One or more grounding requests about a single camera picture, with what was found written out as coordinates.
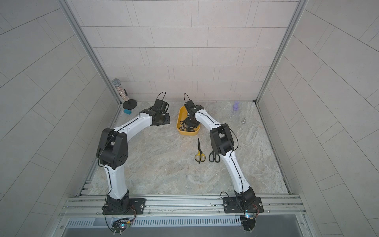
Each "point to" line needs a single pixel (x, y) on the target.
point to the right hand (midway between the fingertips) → (192, 123)
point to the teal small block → (128, 111)
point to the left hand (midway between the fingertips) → (169, 117)
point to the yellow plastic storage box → (183, 115)
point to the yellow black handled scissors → (201, 156)
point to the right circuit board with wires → (248, 221)
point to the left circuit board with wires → (120, 225)
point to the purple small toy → (235, 106)
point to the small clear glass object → (244, 121)
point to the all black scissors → (213, 157)
